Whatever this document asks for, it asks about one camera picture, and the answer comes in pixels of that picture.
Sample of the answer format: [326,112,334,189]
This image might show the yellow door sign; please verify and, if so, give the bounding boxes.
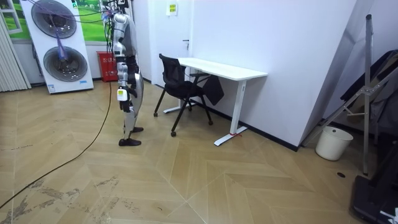
[165,1,179,17]

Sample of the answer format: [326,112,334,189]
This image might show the green landscape wall poster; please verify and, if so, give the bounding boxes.
[0,0,111,43]

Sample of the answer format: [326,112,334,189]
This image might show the black armchair with tablet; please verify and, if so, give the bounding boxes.
[153,53,225,138]

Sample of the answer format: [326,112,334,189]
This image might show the cable bundle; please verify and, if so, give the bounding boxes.
[26,0,118,62]

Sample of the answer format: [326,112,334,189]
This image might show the white door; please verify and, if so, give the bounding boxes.
[148,0,194,88]

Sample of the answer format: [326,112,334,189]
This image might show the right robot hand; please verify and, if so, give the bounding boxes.
[116,87,132,113]

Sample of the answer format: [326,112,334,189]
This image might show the silver metal stand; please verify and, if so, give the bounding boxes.
[300,14,398,175]

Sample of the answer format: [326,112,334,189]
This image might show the black floor cable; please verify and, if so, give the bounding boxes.
[0,81,113,210]

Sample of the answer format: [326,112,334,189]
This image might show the white plastic bucket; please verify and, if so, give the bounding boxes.
[315,126,354,162]

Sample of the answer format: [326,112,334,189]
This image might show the robot legs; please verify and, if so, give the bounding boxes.
[118,70,146,147]

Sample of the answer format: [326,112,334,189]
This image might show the white washing machine tower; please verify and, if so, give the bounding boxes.
[19,0,95,95]

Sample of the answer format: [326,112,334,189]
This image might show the white standing desk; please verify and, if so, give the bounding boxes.
[163,57,269,147]

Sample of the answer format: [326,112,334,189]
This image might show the robot body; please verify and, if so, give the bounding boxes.
[105,0,139,75]

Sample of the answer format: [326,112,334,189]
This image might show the red box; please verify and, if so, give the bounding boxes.
[96,50,119,83]

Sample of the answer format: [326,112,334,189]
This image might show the white pleated curtain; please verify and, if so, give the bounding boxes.
[0,14,32,93]

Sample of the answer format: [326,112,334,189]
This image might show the black stand base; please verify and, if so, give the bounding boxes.
[351,136,398,224]

